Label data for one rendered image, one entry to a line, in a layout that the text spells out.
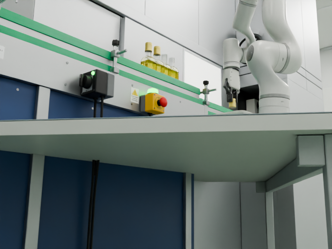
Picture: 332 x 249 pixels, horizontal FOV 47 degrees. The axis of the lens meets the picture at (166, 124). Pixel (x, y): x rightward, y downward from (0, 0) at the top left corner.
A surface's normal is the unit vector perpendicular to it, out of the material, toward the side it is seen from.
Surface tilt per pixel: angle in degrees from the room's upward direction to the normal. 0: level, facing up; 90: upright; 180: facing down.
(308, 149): 90
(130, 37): 90
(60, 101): 90
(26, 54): 90
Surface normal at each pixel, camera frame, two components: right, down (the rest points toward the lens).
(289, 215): -0.65, -0.17
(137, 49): 0.76, -0.12
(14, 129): -0.17, -0.21
